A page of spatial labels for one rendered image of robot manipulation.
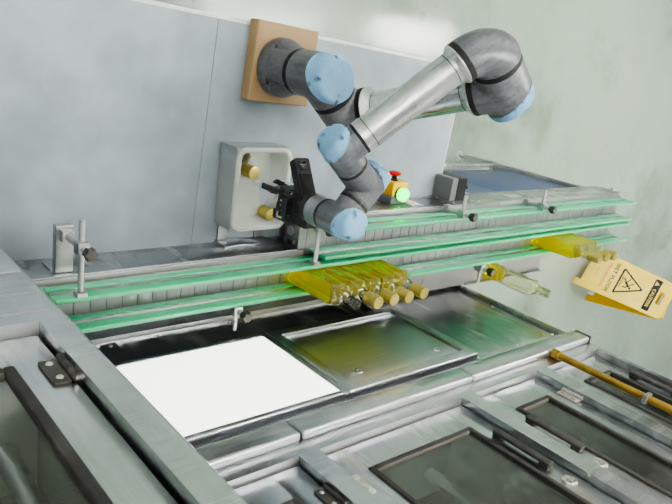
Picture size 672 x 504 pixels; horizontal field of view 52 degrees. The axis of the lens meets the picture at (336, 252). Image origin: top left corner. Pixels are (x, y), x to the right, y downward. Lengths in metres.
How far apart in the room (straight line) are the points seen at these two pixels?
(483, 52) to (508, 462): 0.87
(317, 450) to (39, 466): 0.77
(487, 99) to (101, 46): 0.87
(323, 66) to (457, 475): 0.96
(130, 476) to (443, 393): 1.12
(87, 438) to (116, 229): 1.04
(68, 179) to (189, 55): 0.41
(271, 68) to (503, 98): 0.58
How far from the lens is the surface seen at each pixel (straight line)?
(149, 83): 1.73
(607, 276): 5.15
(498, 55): 1.54
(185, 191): 1.83
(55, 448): 0.78
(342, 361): 1.74
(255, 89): 1.84
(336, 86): 1.70
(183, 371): 1.61
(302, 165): 1.68
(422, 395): 1.67
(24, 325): 1.00
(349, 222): 1.52
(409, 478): 1.44
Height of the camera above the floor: 2.30
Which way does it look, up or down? 45 degrees down
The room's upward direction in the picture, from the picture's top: 116 degrees clockwise
